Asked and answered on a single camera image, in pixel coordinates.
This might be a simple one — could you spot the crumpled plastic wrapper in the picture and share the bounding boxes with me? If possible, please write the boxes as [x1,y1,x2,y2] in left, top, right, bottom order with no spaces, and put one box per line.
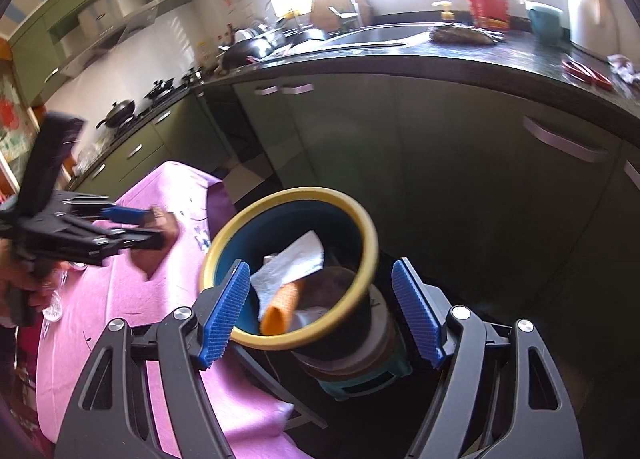
[606,53,640,82]

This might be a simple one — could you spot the red scissors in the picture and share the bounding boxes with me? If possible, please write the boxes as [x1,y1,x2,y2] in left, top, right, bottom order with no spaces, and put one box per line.
[561,58,615,89]

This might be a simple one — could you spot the metal folding table leg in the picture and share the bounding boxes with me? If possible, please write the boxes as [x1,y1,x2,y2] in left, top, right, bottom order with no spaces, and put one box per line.
[232,344,328,432]

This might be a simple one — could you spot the blue bin with yellow rim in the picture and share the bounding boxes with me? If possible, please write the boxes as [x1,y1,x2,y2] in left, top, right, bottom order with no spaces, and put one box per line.
[198,186,381,352]

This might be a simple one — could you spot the red noodle bowl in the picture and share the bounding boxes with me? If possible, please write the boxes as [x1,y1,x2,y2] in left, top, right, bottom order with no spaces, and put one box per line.
[462,0,512,31]

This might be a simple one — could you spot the pile of black pots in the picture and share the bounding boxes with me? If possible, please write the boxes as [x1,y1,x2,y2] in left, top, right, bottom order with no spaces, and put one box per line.
[217,22,328,71]

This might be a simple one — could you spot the clear drinking glass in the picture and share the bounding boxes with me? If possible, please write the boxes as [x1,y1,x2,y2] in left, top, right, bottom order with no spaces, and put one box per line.
[42,281,67,324]

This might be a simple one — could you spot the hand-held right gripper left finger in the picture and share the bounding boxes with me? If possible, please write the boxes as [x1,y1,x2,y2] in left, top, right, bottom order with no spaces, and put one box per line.
[60,261,252,459]

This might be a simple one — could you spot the person's left hand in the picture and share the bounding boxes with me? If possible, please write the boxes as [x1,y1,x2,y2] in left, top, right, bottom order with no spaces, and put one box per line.
[29,261,68,297]

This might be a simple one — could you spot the colourful wall poster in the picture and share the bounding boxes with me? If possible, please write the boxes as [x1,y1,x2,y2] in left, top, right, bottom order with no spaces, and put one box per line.
[0,66,42,167]

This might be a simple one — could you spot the teal mug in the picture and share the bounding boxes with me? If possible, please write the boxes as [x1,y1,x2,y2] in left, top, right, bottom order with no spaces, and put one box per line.
[526,3,567,44]

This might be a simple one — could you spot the orange ribbed cup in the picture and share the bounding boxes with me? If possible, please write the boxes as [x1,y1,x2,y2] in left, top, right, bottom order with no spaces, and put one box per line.
[260,280,301,336]

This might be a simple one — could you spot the brown cardboard box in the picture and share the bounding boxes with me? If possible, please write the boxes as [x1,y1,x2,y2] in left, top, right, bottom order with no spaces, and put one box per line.
[311,0,375,34]

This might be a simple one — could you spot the small black pan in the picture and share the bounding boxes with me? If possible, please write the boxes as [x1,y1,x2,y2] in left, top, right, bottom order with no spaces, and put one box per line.
[144,78,177,101]

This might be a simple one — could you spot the white paper tissue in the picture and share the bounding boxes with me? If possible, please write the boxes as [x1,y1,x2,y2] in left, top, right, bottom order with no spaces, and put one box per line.
[249,230,327,321]

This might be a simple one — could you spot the pink floral tablecloth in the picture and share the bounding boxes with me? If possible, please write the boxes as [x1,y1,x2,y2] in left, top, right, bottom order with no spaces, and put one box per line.
[35,160,296,459]

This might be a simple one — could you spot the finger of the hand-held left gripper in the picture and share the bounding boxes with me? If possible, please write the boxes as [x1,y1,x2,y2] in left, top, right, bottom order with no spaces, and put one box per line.
[75,222,167,268]
[65,194,152,227]

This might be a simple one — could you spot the steel kitchen sink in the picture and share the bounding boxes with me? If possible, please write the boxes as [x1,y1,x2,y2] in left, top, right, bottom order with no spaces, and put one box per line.
[325,23,437,49]

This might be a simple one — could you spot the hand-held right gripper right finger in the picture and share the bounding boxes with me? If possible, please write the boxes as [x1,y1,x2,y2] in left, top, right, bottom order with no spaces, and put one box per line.
[391,258,583,459]

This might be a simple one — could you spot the white thermos jug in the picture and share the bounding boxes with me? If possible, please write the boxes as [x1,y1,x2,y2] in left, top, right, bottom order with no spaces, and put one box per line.
[567,0,605,54]

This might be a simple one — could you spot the teal plastic stool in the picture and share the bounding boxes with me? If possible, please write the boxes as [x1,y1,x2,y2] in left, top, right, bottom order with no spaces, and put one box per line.
[318,356,414,398]

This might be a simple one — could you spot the green wall cabinets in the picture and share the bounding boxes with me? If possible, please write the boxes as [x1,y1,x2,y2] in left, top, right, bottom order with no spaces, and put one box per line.
[7,0,202,107]

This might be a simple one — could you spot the green kitchen base cabinets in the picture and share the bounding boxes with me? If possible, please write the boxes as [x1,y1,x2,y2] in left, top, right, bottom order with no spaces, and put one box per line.
[67,62,640,320]

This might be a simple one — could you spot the steel range hood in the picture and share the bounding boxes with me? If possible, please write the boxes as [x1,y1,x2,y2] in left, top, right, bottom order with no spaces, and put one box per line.
[59,13,157,81]

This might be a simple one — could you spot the brown dish cloth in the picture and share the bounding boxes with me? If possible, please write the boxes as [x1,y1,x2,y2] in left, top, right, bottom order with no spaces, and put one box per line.
[429,23,507,47]

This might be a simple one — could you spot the black wok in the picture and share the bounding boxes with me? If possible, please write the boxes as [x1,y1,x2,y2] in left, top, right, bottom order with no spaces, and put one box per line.
[96,99,137,130]

